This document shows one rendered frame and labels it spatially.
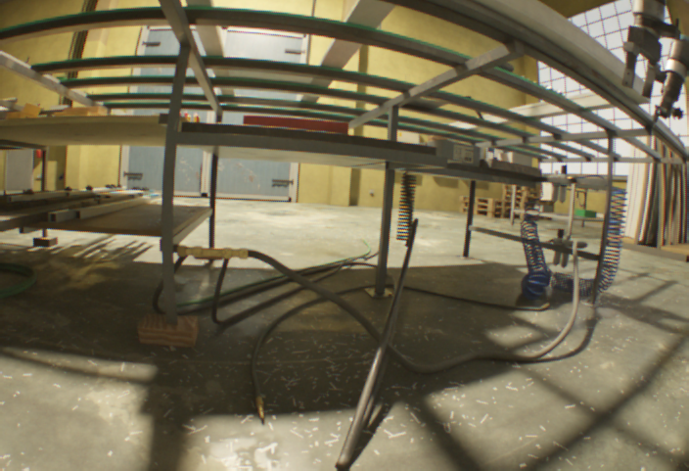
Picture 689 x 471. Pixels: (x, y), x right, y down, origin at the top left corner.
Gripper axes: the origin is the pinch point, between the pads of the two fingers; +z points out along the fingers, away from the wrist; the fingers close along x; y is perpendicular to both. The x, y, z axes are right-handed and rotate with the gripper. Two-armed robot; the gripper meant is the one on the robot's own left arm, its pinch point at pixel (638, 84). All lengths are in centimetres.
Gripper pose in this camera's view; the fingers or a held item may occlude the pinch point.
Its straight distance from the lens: 91.5
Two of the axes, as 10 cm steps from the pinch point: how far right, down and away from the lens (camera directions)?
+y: -2.5, -4.9, 8.4
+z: -0.7, 8.7, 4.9
